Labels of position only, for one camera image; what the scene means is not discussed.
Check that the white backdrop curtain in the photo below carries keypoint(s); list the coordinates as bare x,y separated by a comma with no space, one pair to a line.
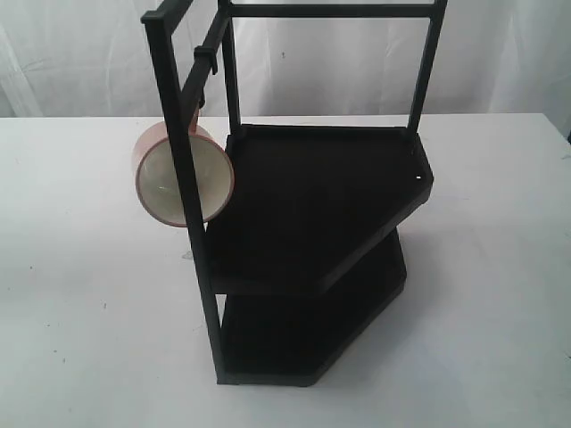
91,58

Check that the pink ceramic mug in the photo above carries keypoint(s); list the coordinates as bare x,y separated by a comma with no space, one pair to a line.
155,177

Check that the black two-tier shelf rack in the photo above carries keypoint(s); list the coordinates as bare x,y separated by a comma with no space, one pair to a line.
307,253

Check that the black sliding hook upper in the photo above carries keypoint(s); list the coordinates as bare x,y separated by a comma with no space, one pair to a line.
209,54

